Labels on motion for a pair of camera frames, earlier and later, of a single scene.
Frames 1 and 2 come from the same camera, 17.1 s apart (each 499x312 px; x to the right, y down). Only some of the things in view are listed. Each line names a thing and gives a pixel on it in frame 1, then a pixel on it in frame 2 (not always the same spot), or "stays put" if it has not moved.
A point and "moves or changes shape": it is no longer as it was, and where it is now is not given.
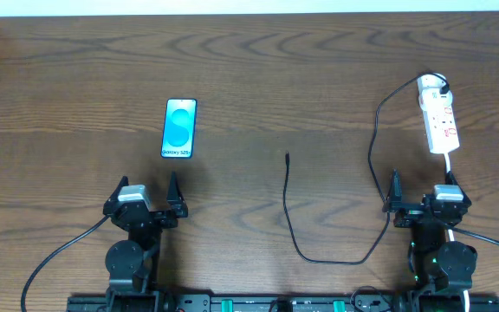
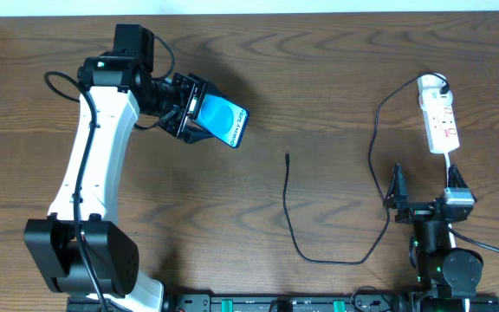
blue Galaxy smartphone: [179, 124] moves or changes shape
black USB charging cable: [372, 172] stays put
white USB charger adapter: [431, 98] stays put
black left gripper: [146, 215] → [184, 106]
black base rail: [286, 302] stays put
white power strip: [440, 122] stays put
